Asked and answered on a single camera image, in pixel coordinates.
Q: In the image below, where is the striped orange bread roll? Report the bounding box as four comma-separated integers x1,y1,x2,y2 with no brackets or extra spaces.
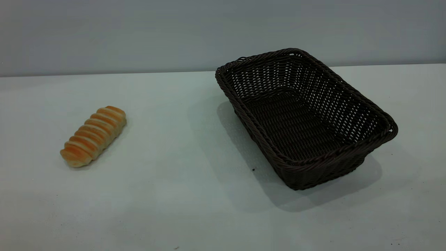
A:
60,106,127,168

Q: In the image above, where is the dark brown wicker basket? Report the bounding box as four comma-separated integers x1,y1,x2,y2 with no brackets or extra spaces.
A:
215,48,399,191

